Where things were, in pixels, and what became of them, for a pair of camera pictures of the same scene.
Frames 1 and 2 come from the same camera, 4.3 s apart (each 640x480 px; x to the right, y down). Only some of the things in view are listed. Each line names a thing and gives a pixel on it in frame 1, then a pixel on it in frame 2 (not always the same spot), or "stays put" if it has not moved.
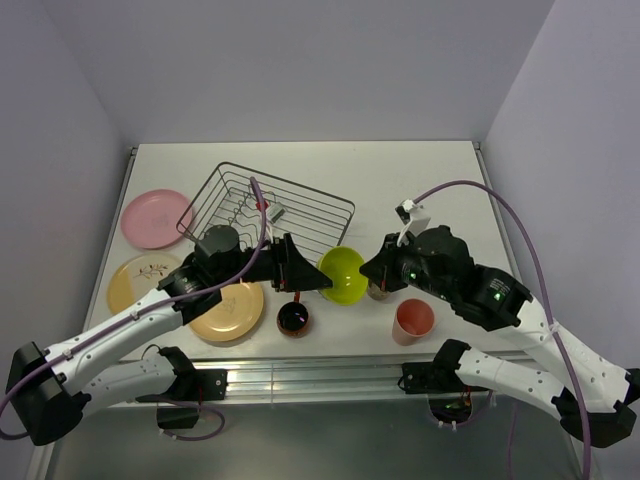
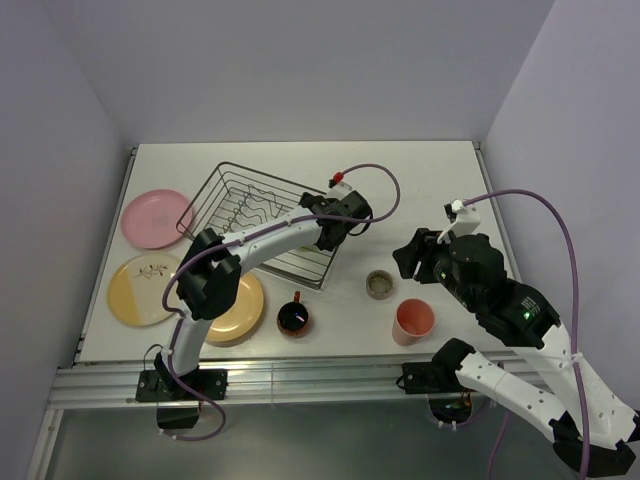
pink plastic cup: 412,319 stays put
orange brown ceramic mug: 293,318 stays put
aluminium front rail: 290,380 stays put
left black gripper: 289,270 to 325,247
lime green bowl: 341,265 to 308,247
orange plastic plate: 235,316 stays put
